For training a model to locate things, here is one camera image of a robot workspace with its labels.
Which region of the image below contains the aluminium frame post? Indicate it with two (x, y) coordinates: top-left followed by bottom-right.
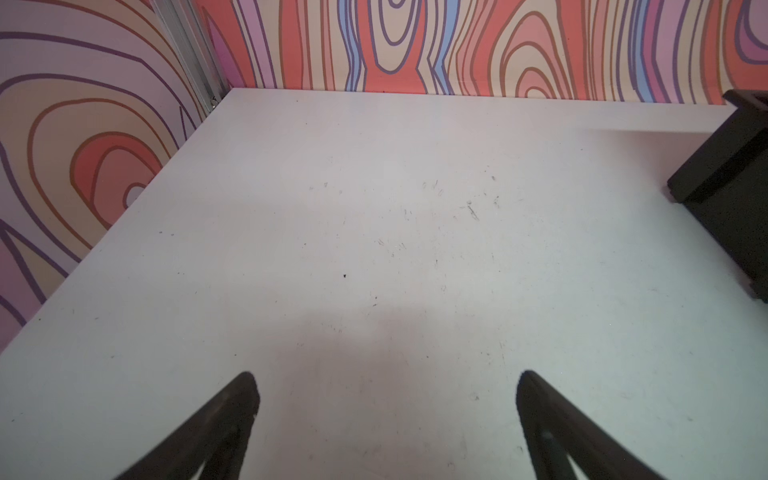
(150, 0), (230, 115)

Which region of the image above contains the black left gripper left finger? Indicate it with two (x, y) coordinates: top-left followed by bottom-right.
(118, 371), (260, 479)

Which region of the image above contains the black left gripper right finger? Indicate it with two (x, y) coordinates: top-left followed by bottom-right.
(516, 370), (661, 479)

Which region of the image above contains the black plastic storage bin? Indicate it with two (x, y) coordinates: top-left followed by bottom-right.
(667, 89), (767, 301)

